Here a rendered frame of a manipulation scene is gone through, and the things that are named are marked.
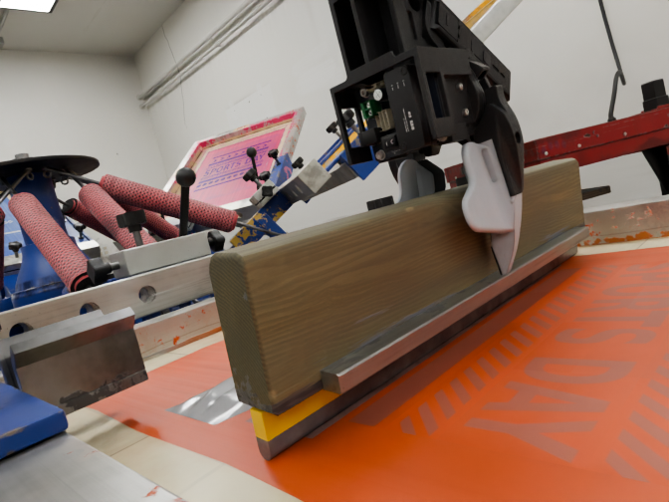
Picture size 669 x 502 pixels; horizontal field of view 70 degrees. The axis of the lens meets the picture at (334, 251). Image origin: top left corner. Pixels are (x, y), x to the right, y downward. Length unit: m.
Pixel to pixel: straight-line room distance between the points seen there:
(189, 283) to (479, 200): 0.44
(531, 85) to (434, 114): 2.21
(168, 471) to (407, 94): 0.24
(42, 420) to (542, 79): 2.37
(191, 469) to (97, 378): 0.11
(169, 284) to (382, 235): 0.42
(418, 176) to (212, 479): 0.24
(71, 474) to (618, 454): 0.19
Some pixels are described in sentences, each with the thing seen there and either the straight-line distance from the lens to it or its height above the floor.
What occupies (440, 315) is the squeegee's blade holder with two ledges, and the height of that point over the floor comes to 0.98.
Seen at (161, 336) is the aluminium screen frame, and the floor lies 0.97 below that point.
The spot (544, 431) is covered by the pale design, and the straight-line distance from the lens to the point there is 0.22.
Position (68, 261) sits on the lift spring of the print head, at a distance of 0.88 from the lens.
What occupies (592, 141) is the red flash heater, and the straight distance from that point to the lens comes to 1.35.
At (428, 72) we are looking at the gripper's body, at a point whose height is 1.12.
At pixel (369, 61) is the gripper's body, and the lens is 0.31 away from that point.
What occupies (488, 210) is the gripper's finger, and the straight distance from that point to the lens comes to 0.32.
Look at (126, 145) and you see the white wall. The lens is 5.04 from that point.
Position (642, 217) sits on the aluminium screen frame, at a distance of 0.58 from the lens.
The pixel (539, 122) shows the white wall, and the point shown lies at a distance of 2.47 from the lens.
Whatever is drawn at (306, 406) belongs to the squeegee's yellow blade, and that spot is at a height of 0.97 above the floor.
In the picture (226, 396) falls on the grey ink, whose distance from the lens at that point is 0.33.
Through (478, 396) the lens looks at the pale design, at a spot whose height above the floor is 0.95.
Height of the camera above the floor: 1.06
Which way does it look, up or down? 5 degrees down
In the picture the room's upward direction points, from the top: 14 degrees counter-clockwise
